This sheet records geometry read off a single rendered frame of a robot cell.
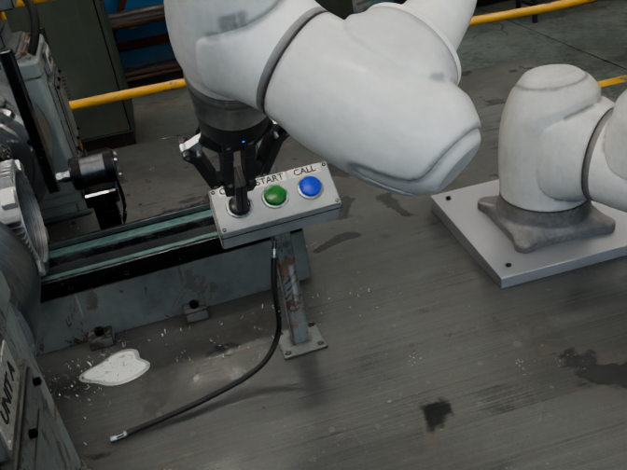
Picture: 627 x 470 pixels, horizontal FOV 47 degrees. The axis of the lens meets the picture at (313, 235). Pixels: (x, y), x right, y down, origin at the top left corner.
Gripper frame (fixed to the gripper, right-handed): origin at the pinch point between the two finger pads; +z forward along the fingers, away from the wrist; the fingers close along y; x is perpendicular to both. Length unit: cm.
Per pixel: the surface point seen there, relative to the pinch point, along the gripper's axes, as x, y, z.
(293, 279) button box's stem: 8.1, -5.4, 16.2
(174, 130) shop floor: -204, -7, 298
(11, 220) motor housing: -12.8, 31.6, 16.2
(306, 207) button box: 2.8, -8.5, 4.6
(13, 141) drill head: -37, 33, 32
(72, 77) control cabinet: -222, 41, 252
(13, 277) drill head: 4.2, 28.6, -0.9
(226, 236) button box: 3.5, 2.9, 5.3
